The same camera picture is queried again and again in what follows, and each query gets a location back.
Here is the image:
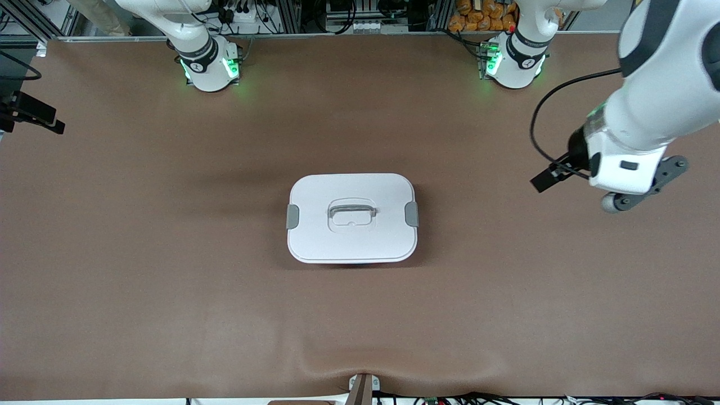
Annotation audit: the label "aluminium frame post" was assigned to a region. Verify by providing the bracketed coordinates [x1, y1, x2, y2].
[278, 0, 302, 33]
[430, 0, 453, 32]

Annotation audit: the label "aluminium frame rail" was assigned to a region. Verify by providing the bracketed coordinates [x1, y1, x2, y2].
[0, 0, 51, 57]

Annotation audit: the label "bag of orange snacks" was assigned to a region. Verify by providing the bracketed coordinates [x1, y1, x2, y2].
[448, 0, 521, 33]

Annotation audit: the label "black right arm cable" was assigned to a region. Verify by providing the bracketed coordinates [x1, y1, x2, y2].
[0, 51, 43, 80]

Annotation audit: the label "white power strip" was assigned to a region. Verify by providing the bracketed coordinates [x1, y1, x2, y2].
[217, 6, 271, 34]

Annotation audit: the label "person's beige trousers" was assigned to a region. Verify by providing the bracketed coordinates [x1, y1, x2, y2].
[67, 0, 127, 35]

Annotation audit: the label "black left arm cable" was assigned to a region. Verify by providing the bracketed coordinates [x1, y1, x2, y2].
[530, 67, 624, 181]

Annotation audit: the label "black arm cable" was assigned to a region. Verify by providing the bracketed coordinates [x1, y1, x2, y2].
[0, 51, 43, 80]
[530, 67, 624, 181]

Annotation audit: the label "grey lid handle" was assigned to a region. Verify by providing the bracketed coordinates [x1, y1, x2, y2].
[329, 204, 376, 221]

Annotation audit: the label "brown camera mount post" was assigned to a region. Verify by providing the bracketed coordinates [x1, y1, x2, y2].
[348, 373, 381, 405]

